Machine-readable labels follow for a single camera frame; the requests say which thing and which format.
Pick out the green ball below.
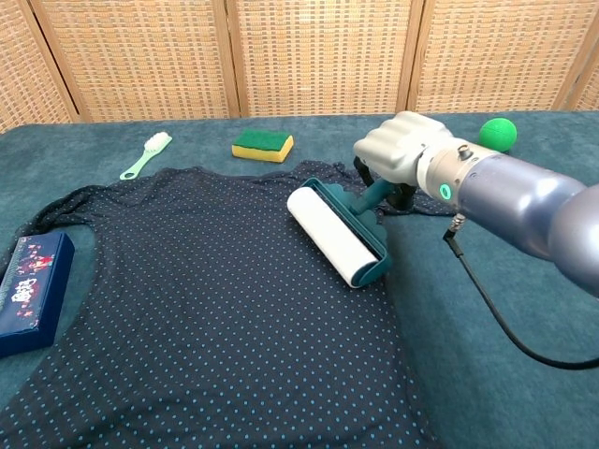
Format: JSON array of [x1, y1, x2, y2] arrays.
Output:
[[477, 117, 519, 156]]

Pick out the woven bamboo folding screen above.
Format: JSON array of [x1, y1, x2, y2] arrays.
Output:
[[0, 0, 599, 135]]

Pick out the mint green brush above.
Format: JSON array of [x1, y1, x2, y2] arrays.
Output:
[[119, 132, 173, 182]]

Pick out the teal lint roller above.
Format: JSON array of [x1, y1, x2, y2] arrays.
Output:
[[286, 176, 409, 289]]

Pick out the dark blue printed box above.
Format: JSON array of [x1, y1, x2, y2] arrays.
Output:
[[0, 231, 76, 359]]

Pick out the teal table cloth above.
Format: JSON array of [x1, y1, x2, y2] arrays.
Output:
[[0, 110, 599, 449]]

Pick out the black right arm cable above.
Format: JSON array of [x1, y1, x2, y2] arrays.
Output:
[[442, 213, 599, 371]]

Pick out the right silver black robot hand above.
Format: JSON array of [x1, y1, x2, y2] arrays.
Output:
[[353, 110, 458, 212]]

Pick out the green and yellow sponge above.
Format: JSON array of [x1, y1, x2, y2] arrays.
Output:
[[231, 129, 295, 164]]

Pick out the dark blue polka-dot shirt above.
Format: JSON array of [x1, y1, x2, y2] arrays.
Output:
[[0, 160, 458, 449]]

